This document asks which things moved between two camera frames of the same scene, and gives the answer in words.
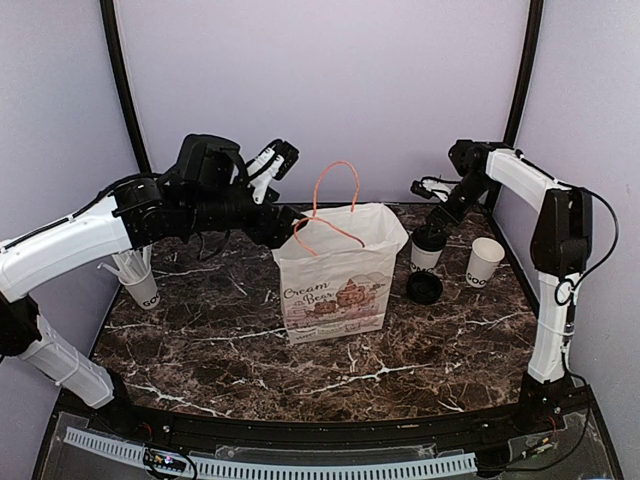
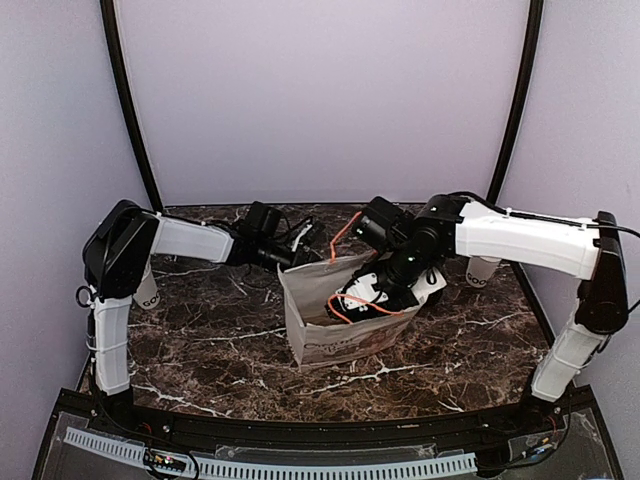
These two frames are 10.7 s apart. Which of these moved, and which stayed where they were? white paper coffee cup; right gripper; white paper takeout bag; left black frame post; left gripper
Moved: left gripper; white paper takeout bag; right gripper
Stayed: white paper coffee cup; left black frame post
